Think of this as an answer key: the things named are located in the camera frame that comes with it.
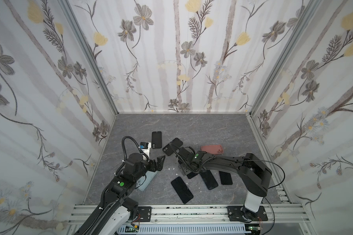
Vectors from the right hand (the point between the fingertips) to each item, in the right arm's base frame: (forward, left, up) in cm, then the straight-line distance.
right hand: (183, 162), depth 87 cm
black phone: (-6, -5, -3) cm, 9 cm away
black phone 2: (-15, 0, -3) cm, 16 cm away
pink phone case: (+12, -21, -4) cm, 25 cm away
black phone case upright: (+20, +19, -8) cm, 29 cm away
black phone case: (+16, +7, -9) cm, 20 cm away
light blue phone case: (-10, +23, -7) cm, 26 cm away
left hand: (0, +15, +14) cm, 21 cm away
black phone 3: (-8, -16, -3) cm, 18 cm away
